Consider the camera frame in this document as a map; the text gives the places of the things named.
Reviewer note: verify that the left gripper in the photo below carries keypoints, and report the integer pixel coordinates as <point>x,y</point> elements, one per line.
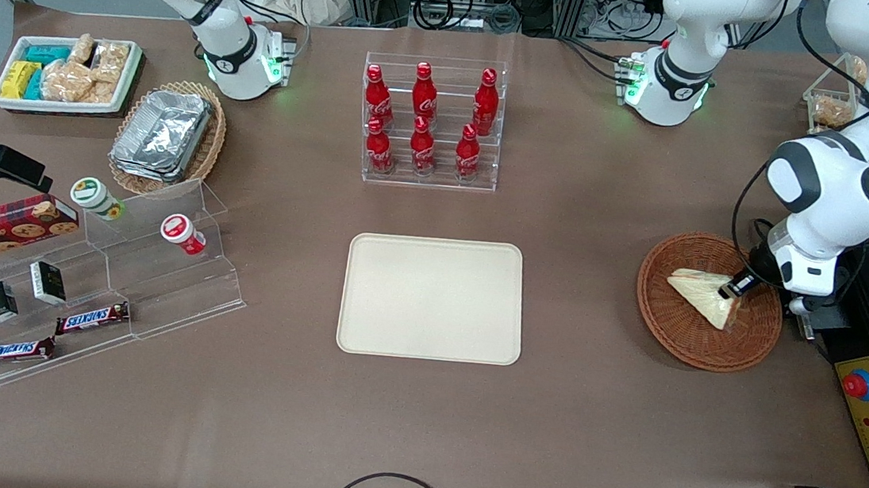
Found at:
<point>756,270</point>

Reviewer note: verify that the triangle sandwich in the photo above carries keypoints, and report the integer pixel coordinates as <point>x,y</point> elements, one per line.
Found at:
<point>704,298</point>

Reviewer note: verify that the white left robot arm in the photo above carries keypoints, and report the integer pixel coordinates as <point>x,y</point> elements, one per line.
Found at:
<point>831,186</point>

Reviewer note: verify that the round brown wicker basket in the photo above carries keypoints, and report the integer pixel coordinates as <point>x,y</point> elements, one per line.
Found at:
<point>681,335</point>

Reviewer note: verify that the oval light wicker basket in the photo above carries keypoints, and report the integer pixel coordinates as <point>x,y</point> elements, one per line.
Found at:
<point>211,151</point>

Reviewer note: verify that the beige plastic tray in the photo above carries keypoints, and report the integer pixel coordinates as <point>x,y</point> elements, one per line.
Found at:
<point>433,300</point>

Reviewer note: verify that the red tartan cookie box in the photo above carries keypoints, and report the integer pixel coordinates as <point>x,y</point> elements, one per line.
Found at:
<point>6,227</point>

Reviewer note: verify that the white rectangular snack bin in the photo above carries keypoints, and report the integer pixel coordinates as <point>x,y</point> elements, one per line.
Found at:
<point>57,106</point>

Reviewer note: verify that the green lid white cup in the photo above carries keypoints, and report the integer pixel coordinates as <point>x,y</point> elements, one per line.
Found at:
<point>92,195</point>

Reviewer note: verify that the teal snack packet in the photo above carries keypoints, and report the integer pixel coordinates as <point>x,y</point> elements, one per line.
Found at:
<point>48,54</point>
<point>34,84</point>

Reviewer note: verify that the yellow snack packet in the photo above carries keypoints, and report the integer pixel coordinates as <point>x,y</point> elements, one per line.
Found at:
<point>18,79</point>

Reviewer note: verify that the dark grey box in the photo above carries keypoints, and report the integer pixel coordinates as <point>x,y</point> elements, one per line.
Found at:
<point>825,323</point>

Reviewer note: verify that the clear bag of crackers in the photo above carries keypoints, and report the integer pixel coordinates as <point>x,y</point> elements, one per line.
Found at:
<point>67,81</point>
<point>111,61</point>
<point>82,49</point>

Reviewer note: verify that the black box with white label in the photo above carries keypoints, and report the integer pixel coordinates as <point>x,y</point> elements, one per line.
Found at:
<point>48,282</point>

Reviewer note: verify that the stacked aluminium foil containers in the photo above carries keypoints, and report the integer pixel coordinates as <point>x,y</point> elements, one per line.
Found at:
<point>162,134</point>

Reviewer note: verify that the red emergency stop button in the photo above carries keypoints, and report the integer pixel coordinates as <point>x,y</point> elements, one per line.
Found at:
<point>860,386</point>

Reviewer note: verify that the Snickers chocolate bar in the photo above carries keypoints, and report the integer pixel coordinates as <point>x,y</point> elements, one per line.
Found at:
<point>92,319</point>
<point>13,351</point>

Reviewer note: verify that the red lid white cup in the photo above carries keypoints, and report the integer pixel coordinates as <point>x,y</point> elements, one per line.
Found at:
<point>179,230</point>

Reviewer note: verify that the clear acrylic step shelf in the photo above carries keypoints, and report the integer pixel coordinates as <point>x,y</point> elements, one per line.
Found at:
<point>160,281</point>

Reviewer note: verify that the wrapped bread pack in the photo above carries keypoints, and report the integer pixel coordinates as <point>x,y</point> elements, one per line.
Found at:
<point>859,71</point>
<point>832,112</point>

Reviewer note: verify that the red cola bottle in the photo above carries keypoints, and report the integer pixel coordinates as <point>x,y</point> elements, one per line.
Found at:
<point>380,151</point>
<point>485,105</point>
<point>467,158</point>
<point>425,96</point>
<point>422,151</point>
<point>375,96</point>

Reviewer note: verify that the clear acrylic bottle rack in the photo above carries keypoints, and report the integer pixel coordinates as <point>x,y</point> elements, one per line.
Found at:
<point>452,78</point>

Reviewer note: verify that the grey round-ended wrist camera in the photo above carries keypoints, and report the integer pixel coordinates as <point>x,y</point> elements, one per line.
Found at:
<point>799,307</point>

